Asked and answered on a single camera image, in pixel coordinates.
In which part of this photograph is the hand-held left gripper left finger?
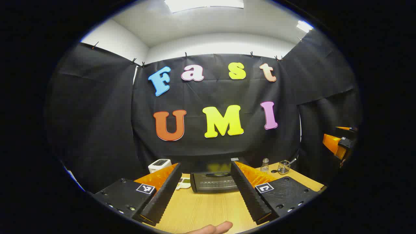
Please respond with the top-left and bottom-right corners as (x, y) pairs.
(92, 162), (183, 227)

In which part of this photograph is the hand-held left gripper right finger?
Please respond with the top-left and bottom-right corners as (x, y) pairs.
(230, 160), (321, 225)

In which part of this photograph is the black electric oven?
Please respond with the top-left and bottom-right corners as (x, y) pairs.
(189, 157), (242, 194)

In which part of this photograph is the small white dish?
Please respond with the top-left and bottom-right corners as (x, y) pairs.
(175, 178), (192, 191)

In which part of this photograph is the white toaster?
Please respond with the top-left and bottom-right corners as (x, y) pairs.
(148, 159), (172, 174)

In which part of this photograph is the clear glass jar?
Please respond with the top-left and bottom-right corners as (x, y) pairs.
(278, 160), (291, 175)

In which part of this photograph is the black backdrop cloth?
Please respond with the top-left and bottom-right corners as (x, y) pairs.
(45, 29), (363, 194)

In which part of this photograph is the ceiling light panel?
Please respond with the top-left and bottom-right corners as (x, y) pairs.
(296, 20), (314, 33)

